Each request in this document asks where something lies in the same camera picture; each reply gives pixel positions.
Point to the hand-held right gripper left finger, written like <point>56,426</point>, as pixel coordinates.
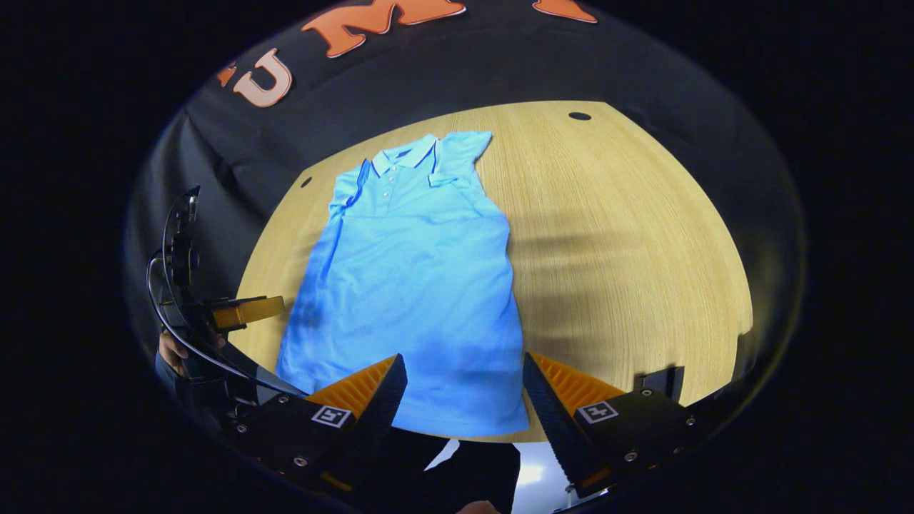
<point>382,407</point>

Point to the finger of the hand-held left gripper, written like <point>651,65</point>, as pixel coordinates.
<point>246,312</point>

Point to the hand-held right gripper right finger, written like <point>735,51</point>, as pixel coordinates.
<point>553,421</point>

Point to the light blue T-shirt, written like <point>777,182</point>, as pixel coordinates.
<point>414,285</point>

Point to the person's dark clothing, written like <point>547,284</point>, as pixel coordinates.
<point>471,471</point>

